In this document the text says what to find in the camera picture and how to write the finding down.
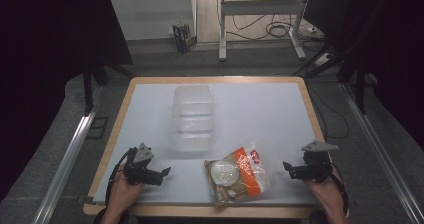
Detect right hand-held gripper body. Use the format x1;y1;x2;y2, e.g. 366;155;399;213
289;140;340;184

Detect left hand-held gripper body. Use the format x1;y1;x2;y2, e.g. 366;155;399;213
123;142;164;187

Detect person's right hand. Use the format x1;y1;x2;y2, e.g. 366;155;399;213
303;166;349;219

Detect person's left hand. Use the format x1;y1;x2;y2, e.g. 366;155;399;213
105;165;145;218

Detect orange and clear snack bag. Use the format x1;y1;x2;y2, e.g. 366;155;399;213
203;145;272;207

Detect clear plastic container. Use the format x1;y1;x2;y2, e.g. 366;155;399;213
171;84;215;152

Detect black stand leg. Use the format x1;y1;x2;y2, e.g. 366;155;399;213
81;62;111;117
336;47;371;115

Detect white power strip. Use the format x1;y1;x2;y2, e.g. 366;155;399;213
313;52;335;68

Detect dark blue carton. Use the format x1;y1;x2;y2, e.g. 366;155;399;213
172;23;195;54

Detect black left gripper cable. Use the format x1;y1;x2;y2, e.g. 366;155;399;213
105;148;137;216

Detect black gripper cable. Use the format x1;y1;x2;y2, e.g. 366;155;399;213
319;163;350;216
105;148;137;216

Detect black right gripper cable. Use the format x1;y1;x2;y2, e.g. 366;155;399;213
319;163;350;216

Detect thin black floor cable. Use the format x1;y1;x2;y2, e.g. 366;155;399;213
308;83;351;140

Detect black floor frame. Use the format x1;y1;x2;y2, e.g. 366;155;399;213
86;116;110;140

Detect silver metal floor rail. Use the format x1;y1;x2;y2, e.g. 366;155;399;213
32;112;101;224
339;83;424;224

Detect black floor cables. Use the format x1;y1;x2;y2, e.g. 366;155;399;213
215;0;326;42

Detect white metal stand frame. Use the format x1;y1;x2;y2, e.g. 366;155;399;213
217;0;313;63

